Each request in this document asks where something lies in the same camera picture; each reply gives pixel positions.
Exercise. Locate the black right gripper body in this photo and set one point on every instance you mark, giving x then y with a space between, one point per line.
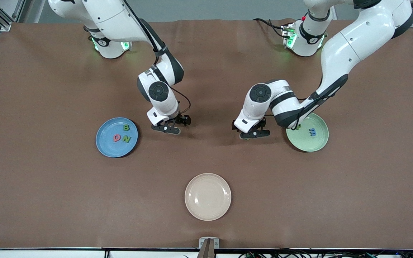
182 119

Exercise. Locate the blue foam letter m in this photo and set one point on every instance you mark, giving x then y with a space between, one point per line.
313 132

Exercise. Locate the green foam letter B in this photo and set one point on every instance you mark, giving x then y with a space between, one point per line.
126 127

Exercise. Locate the green foam letter N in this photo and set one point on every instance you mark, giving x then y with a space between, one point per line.
126 139

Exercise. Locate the red foam letter Q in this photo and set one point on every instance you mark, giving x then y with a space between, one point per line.
114 138

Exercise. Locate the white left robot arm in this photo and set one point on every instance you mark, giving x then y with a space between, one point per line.
357 39

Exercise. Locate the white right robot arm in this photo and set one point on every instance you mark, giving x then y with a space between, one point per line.
109 14

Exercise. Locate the green plate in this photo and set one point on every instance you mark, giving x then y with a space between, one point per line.
310 143

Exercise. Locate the blue plate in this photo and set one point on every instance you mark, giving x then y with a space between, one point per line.
108 147

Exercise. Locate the beige plate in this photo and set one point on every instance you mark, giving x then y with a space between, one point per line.
208 197

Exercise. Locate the black table edge strip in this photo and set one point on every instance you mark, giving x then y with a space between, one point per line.
149 248

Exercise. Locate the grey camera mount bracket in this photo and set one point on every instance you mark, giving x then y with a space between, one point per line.
209 247

